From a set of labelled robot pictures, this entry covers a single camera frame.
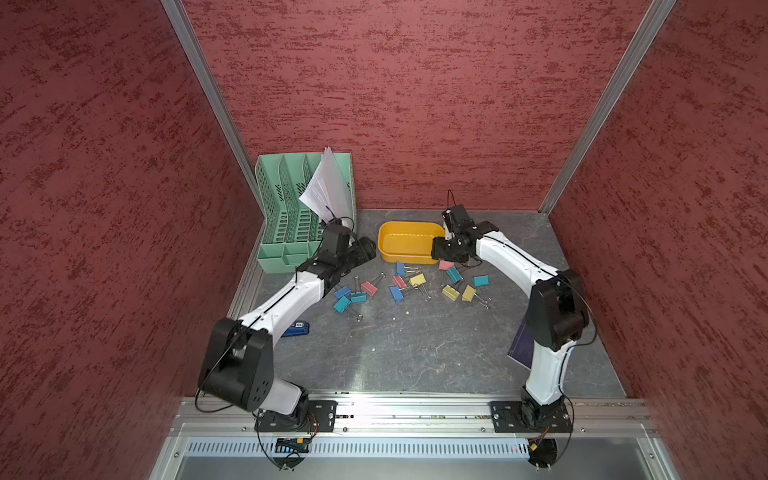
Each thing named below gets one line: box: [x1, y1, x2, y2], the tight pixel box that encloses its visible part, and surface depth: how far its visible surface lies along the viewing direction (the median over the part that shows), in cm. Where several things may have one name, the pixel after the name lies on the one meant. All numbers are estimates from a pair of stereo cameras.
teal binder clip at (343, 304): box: [333, 296, 363, 322], surface depth 94 cm
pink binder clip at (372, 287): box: [360, 272, 386, 296], surface depth 100 cm
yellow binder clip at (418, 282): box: [410, 273, 432, 302], surface depth 101 cm
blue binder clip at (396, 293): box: [389, 286, 405, 303], surface depth 97 cm
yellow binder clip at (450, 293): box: [442, 284, 460, 301], surface depth 98 cm
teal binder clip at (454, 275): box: [446, 267, 463, 284], surface depth 102 cm
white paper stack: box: [299, 146, 353, 228], surface depth 96 cm
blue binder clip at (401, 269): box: [395, 262, 421, 277], surface depth 105 cm
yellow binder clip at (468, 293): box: [462, 285, 476, 302], surface depth 99 cm
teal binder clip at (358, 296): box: [350, 275, 367, 303], surface depth 98 cm
